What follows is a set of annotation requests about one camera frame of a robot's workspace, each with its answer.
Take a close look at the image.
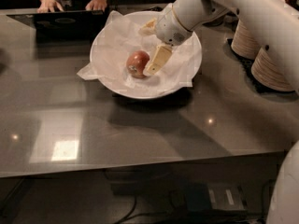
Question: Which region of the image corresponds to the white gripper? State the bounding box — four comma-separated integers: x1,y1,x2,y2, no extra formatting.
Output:
138,12,192,77

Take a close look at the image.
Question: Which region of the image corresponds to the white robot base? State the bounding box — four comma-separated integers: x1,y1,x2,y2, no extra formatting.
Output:
266,141,299,224

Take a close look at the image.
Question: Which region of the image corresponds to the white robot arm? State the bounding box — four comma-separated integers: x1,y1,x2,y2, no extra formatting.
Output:
140,0,299,91

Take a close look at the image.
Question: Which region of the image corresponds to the red apple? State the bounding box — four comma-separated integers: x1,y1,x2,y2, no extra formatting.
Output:
126,50,150,78

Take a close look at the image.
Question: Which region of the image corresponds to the white bowl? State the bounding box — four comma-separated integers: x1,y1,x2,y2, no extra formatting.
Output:
89,10,204,100

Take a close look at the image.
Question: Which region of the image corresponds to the person left hand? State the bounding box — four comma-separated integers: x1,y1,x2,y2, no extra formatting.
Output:
85,0,107,11

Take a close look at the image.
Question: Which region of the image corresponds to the person right hand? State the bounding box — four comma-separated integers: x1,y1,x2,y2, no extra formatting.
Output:
37,0,64,13

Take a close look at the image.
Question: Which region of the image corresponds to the white paper liner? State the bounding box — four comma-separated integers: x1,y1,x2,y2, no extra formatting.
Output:
77,9,194,91

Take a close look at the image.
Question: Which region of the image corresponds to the black laptop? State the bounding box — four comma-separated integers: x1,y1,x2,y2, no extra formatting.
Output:
8,10,108,43

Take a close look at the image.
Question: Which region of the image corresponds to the black tray mat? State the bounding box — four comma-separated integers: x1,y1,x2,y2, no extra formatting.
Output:
227,38,293,93

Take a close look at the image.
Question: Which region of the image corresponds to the front stack of paper bowls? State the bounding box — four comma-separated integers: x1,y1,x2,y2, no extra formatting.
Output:
251,49,294,92

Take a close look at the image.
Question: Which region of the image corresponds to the dark power box on floor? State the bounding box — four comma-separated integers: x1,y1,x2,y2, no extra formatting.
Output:
169,184,250,217

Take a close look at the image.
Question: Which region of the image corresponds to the black floor cable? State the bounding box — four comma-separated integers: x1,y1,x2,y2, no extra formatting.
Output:
111,178,275,224

